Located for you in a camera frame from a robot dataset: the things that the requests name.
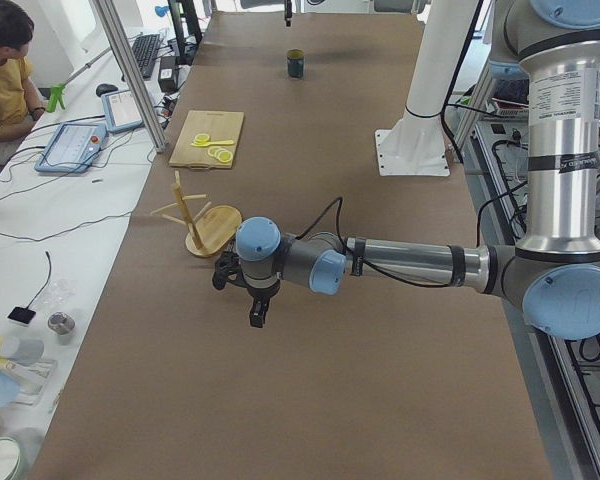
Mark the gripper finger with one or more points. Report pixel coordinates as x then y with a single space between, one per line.
288 12

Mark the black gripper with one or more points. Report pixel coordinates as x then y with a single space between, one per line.
260 296

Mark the dark teal HOME mug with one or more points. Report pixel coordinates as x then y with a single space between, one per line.
295 63

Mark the wooden mug tree rack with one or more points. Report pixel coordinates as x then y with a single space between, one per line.
208 230

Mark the small steel cup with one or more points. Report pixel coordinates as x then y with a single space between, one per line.
63 327

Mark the grey plastic cup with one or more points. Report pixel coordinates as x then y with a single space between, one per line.
24 351

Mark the bamboo cutting board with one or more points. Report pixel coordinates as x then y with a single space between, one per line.
220 125

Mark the yellow plastic knife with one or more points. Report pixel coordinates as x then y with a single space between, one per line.
212 143

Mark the black keyboard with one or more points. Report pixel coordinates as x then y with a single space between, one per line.
145 50

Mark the lemon slice top right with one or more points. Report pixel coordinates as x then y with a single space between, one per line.
226 159

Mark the lemon slice middle stack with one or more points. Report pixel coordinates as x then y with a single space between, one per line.
221 152

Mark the lemon slice stack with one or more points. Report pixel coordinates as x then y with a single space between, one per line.
221 152
212 150

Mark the lemon slice lower stack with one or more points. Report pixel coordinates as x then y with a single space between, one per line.
212 150

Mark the blue teach pendant far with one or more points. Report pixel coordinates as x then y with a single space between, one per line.
121 112

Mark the blue teach pendant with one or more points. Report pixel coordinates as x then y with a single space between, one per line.
121 112
72 149

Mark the black computer mouse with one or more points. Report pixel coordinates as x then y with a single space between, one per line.
105 88

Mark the blue teach pendant near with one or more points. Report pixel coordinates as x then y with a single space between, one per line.
72 149

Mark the person in yellow shirt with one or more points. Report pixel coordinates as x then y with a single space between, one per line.
21 104

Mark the aluminium frame post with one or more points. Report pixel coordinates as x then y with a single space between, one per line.
119 44

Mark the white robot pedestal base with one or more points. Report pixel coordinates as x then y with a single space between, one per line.
415 145

